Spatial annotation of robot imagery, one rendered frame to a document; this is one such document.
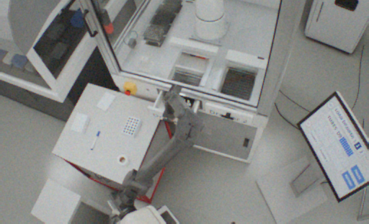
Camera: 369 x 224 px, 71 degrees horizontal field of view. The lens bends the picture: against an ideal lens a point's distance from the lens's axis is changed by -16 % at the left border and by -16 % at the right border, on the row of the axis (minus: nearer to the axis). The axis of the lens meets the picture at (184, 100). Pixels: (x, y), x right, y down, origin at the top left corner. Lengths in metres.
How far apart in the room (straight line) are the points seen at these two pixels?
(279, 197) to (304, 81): 1.21
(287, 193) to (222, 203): 0.56
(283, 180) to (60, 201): 1.74
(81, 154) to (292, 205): 1.69
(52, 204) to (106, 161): 0.47
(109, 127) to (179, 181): 0.87
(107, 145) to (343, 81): 2.41
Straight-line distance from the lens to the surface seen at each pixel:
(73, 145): 2.05
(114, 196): 1.37
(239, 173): 2.59
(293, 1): 1.06
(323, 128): 1.67
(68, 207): 1.95
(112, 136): 1.97
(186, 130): 1.07
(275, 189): 2.56
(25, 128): 3.33
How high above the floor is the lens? 2.48
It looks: 60 degrees down
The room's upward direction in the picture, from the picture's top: 9 degrees counter-clockwise
